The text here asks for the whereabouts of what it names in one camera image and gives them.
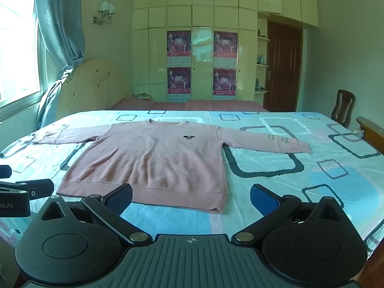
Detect white corner shelf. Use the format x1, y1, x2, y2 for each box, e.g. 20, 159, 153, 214
254, 18, 270, 103

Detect pink wall poster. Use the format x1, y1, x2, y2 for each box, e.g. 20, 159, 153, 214
167, 66, 192, 103
213, 30, 238, 59
167, 30, 192, 60
213, 67, 237, 101

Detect brown wooden door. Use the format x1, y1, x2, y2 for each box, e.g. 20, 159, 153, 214
265, 20, 302, 112

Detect blue curtain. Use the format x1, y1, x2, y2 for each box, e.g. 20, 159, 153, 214
34, 0, 86, 121

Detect cream headboard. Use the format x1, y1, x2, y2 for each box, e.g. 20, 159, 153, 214
55, 59, 123, 120

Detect dark wooden chair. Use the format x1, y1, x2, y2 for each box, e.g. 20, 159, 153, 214
331, 89, 356, 128

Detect wall lamp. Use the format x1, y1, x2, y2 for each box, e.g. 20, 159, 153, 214
92, 1, 116, 25

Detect wooden bed footboard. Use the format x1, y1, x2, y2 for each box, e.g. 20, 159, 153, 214
356, 116, 384, 148

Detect window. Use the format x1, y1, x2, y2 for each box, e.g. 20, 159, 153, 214
0, 0, 46, 109

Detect blue patterned bed sheet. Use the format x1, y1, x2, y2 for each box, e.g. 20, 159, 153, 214
0, 109, 384, 248

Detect cream wardrobe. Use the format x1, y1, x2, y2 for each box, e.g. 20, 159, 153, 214
131, 0, 319, 103

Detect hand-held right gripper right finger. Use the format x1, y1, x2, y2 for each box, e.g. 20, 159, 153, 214
231, 183, 345, 245

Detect pink sweatshirt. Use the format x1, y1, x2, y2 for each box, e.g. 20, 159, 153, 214
31, 119, 313, 215

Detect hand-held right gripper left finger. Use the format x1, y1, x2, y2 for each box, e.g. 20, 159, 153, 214
40, 183, 153, 245

